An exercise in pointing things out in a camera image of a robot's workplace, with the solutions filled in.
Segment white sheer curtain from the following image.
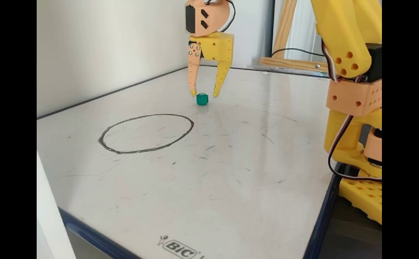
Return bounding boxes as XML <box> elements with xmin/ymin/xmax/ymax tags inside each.
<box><xmin>283</xmin><ymin>0</ymin><xmax>325</xmax><ymax>62</ymax></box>

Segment wooden frame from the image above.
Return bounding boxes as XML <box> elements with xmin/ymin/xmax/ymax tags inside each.
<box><xmin>259</xmin><ymin>0</ymin><xmax>331</xmax><ymax>73</ymax></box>

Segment thin black cable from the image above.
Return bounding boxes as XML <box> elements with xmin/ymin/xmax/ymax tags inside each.
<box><xmin>271</xmin><ymin>47</ymin><xmax>326</xmax><ymax>58</ymax></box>

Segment gripper servo cable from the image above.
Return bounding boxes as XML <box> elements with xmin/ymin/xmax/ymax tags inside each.
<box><xmin>223</xmin><ymin>0</ymin><xmax>236</xmax><ymax>32</ymax></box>

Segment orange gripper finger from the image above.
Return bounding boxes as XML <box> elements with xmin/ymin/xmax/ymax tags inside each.
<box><xmin>187</xmin><ymin>42</ymin><xmax>202</xmax><ymax>97</ymax></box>

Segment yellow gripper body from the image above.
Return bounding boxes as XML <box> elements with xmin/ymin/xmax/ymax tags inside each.
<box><xmin>189</xmin><ymin>31</ymin><xmax>234</xmax><ymax>67</ymax></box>

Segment white panel board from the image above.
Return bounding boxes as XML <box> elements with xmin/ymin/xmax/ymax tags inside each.
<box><xmin>37</xmin><ymin>150</ymin><xmax>77</xmax><ymax>259</ymax></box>

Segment dark vertical frame post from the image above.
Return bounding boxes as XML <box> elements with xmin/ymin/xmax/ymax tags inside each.
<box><xmin>266</xmin><ymin>0</ymin><xmax>276</xmax><ymax>67</ymax></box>

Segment whiteboard with blue frame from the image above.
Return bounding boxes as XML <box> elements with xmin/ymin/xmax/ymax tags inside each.
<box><xmin>37</xmin><ymin>65</ymin><xmax>341</xmax><ymax>259</ymax></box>

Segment black drawn circle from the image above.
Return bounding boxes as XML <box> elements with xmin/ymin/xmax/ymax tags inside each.
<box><xmin>98</xmin><ymin>114</ymin><xmax>195</xmax><ymax>155</ymax></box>

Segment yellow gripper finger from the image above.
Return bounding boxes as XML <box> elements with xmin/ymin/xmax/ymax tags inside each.
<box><xmin>213</xmin><ymin>60</ymin><xmax>232</xmax><ymax>98</ymax></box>

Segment yellow perforated robot base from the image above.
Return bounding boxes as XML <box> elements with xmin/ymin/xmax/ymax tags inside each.
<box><xmin>338</xmin><ymin>169</ymin><xmax>382</xmax><ymax>226</ymax></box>

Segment base servo cable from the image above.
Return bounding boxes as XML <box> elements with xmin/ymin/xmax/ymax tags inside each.
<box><xmin>321</xmin><ymin>39</ymin><xmax>382</xmax><ymax>181</ymax></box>

